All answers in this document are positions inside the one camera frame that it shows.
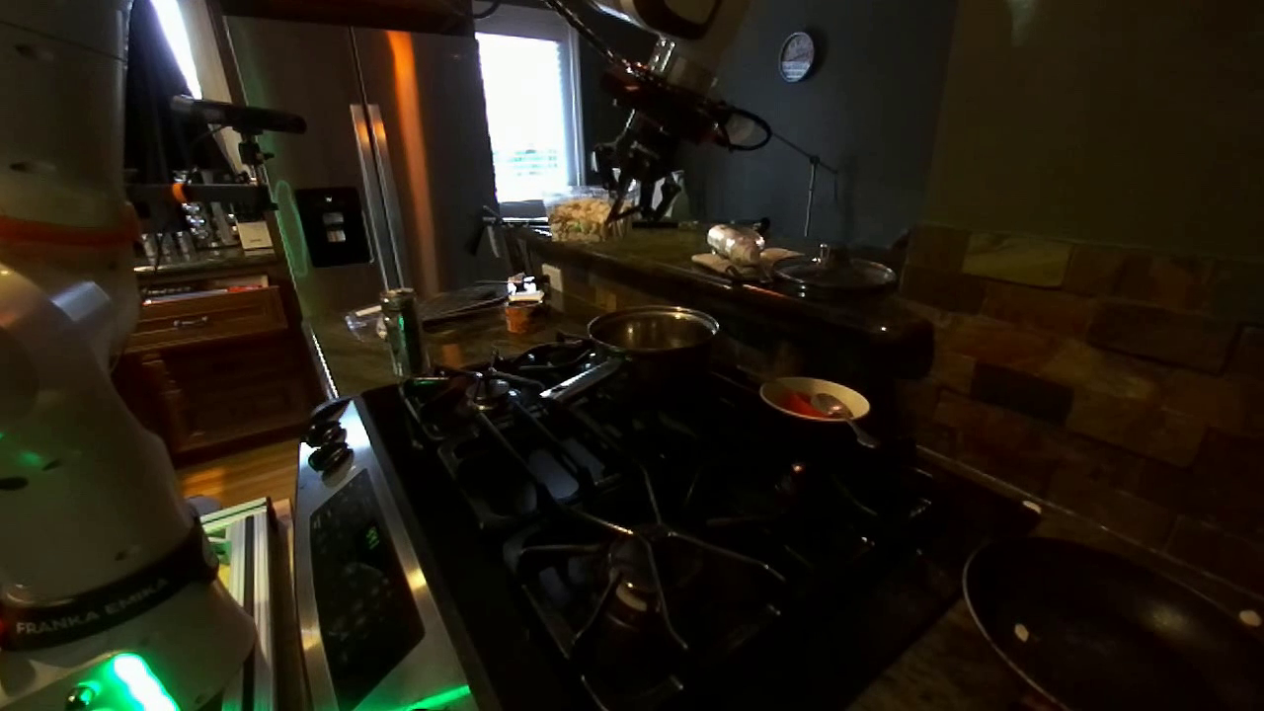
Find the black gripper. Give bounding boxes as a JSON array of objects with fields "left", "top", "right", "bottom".
[{"left": 603, "top": 123, "right": 694, "bottom": 224}]

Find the white box appliance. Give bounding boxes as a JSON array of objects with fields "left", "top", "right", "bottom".
[{"left": 617, "top": 165, "right": 693, "bottom": 222}]

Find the bright window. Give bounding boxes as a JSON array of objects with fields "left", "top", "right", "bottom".
[{"left": 471, "top": 5, "right": 590, "bottom": 222}]

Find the thin desk lamp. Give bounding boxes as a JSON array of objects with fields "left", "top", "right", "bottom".
[{"left": 715, "top": 113, "right": 844, "bottom": 253}]

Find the round silver plate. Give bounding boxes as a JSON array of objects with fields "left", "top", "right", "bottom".
[{"left": 774, "top": 253, "right": 899, "bottom": 297}]

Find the white bowl with red food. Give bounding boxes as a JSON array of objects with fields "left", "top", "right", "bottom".
[{"left": 754, "top": 373, "right": 876, "bottom": 426}]

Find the dark green bottle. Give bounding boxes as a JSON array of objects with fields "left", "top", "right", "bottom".
[{"left": 388, "top": 286, "right": 431, "bottom": 381}]

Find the clear glass dish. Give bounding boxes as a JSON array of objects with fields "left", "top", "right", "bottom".
[{"left": 344, "top": 302, "right": 398, "bottom": 343}]

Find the stainless steel refrigerator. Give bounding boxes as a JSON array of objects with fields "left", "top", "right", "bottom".
[{"left": 213, "top": 15, "right": 490, "bottom": 302}]

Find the black gas stove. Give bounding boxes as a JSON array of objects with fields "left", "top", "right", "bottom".
[{"left": 290, "top": 332, "right": 1043, "bottom": 711}]

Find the black stove knob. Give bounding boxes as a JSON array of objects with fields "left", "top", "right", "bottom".
[
  {"left": 311, "top": 398, "right": 355, "bottom": 442},
  {"left": 305, "top": 430, "right": 355, "bottom": 480}
]

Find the wooden drawer cabinet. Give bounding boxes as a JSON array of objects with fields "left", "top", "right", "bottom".
[{"left": 116, "top": 253, "right": 328, "bottom": 460}]

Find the black frying pan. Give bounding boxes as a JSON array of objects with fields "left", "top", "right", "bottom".
[{"left": 960, "top": 531, "right": 1264, "bottom": 711}]

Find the steel saucepan with handle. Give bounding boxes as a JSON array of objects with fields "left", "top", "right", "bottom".
[{"left": 532, "top": 302, "right": 727, "bottom": 407}]

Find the round wall clock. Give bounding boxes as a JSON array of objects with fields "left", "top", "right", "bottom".
[{"left": 778, "top": 30, "right": 823, "bottom": 86}]

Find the orange strap band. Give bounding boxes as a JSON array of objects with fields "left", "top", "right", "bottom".
[{"left": 0, "top": 215, "right": 143, "bottom": 257}]

